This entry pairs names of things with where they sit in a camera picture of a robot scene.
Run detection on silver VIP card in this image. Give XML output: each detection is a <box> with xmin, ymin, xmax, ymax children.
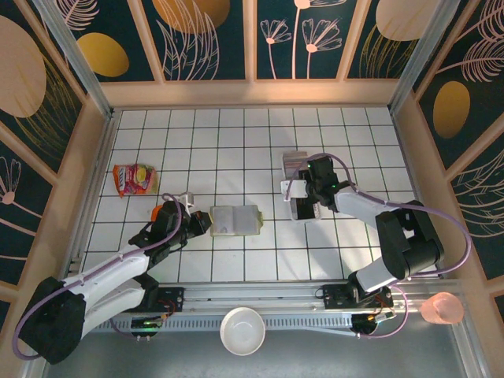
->
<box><xmin>212</xmin><ymin>207</ymin><xmax>234</xmax><ymax>236</ymax></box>

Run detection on white card tray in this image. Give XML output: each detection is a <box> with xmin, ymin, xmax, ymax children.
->
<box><xmin>280</xmin><ymin>150</ymin><xmax>326</xmax><ymax>222</ymax></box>

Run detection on black card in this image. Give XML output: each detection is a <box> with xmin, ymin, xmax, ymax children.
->
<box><xmin>295</xmin><ymin>198</ymin><xmax>317</xmax><ymax>221</ymax></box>

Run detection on orange snack packet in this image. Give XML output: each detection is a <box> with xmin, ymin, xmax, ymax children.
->
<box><xmin>112</xmin><ymin>163</ymin><xmax>161</xmax><ymax>199</ymax></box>

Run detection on black controller board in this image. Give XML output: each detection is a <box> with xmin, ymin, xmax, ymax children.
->
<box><xmin>351</xmin><ymin>310</ymin><xmax>396</xmax><ymax>339</ymax></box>
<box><xmin>131</xmin><ymin>314</ymin><xmax>163</xmax><ymax>340</ymax></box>

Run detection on white bowl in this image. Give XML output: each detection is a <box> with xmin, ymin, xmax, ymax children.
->
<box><xmin>219</xmin><ymin>306</ymin><xmax>266</xmax><ymax>358</ymax></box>

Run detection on pink plastic cup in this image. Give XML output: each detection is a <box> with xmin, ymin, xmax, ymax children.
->
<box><xmin>420</xmin><ymin>291</ymin><xmax>465</xmax><ymax>326</ymax></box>

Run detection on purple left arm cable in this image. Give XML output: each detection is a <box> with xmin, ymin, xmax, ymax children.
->
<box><xmin>13</xmin><ymin>191</ymin><xmax>186</xmax><ymax>360</ymax></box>

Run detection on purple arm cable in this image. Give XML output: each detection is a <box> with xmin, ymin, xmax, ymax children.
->
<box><xmin>285</xmin><ymin>153</ymin><xmax>473</xmax><ymax>339</ymax></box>
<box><xmin>13</xmin><ymin>191</ymin><xmax>186</xmax><ymax>360</ymax></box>

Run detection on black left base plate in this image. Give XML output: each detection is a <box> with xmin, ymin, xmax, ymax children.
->
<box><xmin>155</xmin><ymin>286</ymin><xmax>186</xmax><ymax>313</ymax></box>

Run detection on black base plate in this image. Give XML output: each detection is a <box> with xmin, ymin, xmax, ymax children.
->
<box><xmin>155</xmin><ymin>286</ymin><xmax>186</xmax><ymax>313</ymax></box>
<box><xmin>321</xmin><ymin>283</ymin><xmax>395</xmax><ymax>310</ymax></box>

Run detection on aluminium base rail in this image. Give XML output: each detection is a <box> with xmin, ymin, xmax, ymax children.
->
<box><xmin>39</xmin><ymin>280</ymin><xmax>469</xmax><ymax>316</ymax></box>

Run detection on grey slotted cable duct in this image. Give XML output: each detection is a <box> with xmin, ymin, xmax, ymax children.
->
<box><xmin>82</xmin><ymin>313</ymin><xmax>355</xmax><ymax>335</ymax></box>

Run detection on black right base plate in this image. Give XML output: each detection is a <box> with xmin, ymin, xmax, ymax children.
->
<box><xmin>321</xmin><ymin>283</ymin><xmax>395</xmax><ymax>310</ymax></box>

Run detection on aluminium corner post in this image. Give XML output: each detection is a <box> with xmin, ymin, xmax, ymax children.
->
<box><xmin>31</xmin><ymin>0</ymin><xmax>116</xmax><ymax>119</ymax></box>
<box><xmin>387</xmin><ymin>0</ymin><xmax>460</xmax><ymax>115</ymax></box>

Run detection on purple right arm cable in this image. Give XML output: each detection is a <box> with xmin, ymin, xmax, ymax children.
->
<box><xmin>285</xmin><ymin>153</ymin><xmax>473</xmax><ymax>339</ymax></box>

